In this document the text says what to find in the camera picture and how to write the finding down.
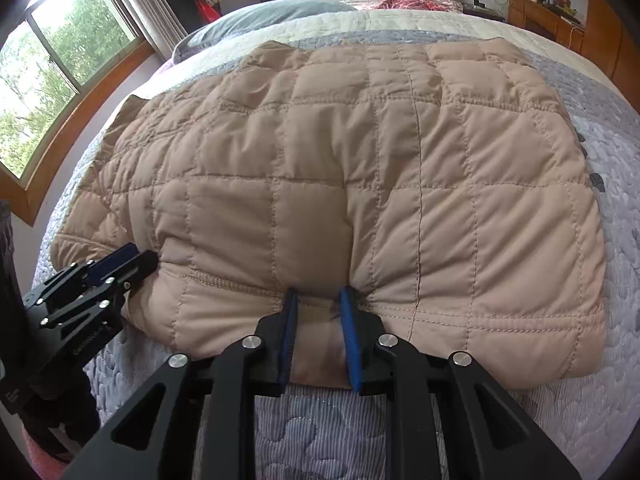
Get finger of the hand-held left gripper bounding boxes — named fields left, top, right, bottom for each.
left=40, top=251, right=161, bottom=333
left=27, top=243, right=140, bottom=311

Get red patterned cloth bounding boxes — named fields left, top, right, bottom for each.
left=375, top=0, right=463, bottom=13

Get wooden wardrobe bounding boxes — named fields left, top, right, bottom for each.
left=582, top=0, right=640, bottom=91

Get cream blanket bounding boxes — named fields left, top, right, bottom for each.
left=192, top=10, right=616, bottom=86

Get large wooden-framed window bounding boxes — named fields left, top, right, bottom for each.
left=0, top=0, right=153, bottom=226

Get person's left forearm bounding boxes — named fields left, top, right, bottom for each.
left=22, top=430, right=71, bottom=480

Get blue-grey pillow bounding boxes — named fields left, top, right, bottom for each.
left=172, top=0, right=358, bottom=63

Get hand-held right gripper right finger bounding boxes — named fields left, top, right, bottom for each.
left=340, top=286, right=583, bottom=480

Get dark nightstand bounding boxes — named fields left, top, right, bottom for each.
left=462, top=2, right=506, bottom=23

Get grey quilted bedspread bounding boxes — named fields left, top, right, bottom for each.
left=32, top=27, right=640, bottom=480

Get tan quilted jacket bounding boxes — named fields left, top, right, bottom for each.
left=51, top=37, right=608, bottom=392

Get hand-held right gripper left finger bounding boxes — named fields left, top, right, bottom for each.
left=95, top=287, right=301, bottom=480

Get beige curtain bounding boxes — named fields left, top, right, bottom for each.
left=97, top=0, right=188, bottom=61

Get wooden desk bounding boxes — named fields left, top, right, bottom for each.
left=507, top=0, right=586, bottom=51

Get black hanging garment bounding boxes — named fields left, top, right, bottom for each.
left=161, top=0, right=201, bottom=31

